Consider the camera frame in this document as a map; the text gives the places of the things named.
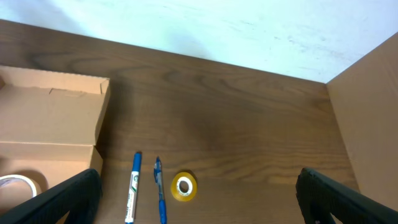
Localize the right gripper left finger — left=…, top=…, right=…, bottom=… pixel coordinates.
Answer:
left=1, top=169, right=103, bottom=224

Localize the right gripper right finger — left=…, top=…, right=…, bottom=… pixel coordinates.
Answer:
left=295, top=168, right=397, bottom=224

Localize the white tape roll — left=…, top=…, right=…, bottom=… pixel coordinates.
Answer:
left=1, top=174, right=42, bottom=199

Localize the blue and white marker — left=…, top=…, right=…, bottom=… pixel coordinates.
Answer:
left=124, top=152, right=142, bottom=224

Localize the blue ballpoint pen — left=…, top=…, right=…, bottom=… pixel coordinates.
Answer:
left=154, top=157, right=167, bottom=224

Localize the open cardboard box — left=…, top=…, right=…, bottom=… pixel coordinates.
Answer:
left=1, top=66, right=110, bottom=213

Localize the small yellow tape roll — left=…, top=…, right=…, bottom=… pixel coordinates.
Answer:
left=171, top=172, right=198, bottom=202

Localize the brown cardboard panel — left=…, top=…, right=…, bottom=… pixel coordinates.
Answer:
left=327, top=34, right=397, bottom=210

